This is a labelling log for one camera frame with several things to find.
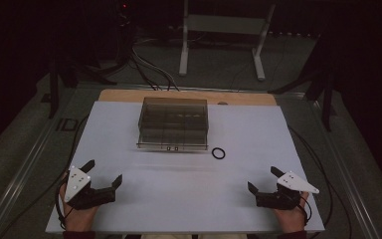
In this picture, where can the person's left hand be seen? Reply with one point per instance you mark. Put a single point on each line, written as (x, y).
(79, 219)

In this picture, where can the person's dark red sleeve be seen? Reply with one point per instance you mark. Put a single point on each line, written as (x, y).
(78, 235)
(291, 235)

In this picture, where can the person's left dark red sleeve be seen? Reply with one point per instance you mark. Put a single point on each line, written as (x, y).
(78, 235)

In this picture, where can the person's right hand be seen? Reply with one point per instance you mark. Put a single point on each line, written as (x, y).
(291, 220)

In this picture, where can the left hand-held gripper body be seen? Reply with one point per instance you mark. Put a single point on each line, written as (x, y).
(79, 195)

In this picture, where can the smoked clear plastic storage box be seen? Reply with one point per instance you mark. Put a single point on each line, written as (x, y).
(174, 124)

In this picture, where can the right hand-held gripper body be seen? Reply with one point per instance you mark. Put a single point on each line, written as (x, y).
(278, 200)

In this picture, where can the person's right dark red sleeve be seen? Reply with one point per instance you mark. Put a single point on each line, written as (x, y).
(291, 235)

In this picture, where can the white metal stand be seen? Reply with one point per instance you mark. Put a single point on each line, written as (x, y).
(224, 24)

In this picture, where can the black tripod stand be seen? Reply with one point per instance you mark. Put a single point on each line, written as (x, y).
(326, 99)
(53, 89)

